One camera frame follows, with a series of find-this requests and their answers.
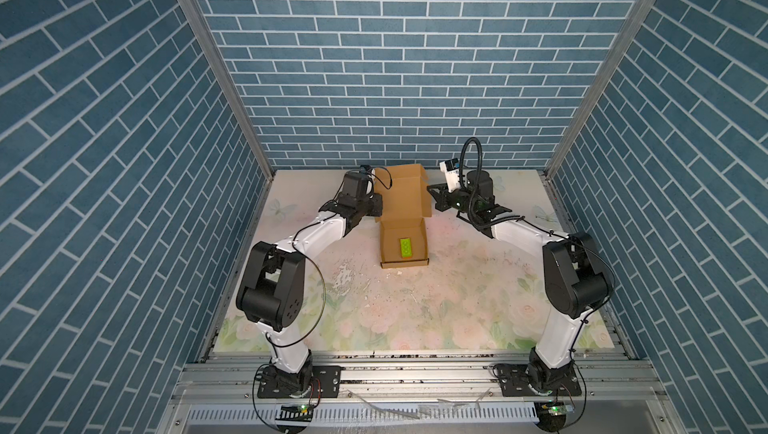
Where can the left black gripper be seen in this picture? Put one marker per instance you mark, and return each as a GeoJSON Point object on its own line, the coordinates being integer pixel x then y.
{"type": "Point", "coordinates": [375, 200]}

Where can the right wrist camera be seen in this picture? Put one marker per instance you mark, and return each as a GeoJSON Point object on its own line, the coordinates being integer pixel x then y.
{"type": "Point", "coordinates": [450, 169]}

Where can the right corner aluminium post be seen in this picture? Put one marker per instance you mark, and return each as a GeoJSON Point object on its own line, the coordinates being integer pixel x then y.
{"type": "Point", "coordinates": [621, 43]}

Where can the white slotted cable duct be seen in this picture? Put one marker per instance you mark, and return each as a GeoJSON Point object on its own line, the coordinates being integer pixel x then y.
{"type": "Point", "coordinates": [358, 414]}

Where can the brown cardboard box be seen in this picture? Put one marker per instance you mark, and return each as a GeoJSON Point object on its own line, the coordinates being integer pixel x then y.
{"type": "Point", "coordinates": [406, 205]}

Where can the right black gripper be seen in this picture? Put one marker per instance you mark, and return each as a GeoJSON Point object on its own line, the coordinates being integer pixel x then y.
{"type": "Point", "coordinates": [440, 198]}

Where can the green orange toy brick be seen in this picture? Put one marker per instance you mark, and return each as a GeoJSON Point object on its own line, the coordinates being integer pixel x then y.
{"type": "Point", "coordinates": [406, 249]}

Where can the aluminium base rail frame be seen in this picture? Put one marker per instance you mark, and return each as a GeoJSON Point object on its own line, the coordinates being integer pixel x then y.
{"type": "Point", "coordinates": [609, 392]}

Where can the corner aluminium post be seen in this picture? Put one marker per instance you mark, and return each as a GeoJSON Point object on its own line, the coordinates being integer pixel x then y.
{"type": "Point", "coordinates": [206, 40]}
{"type": "Point", "coordinates": [621, 43]}

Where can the left corner aluminium post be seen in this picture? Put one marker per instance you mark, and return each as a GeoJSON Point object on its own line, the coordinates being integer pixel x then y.
{"type": "Point", "coordinates": [206, 40]}

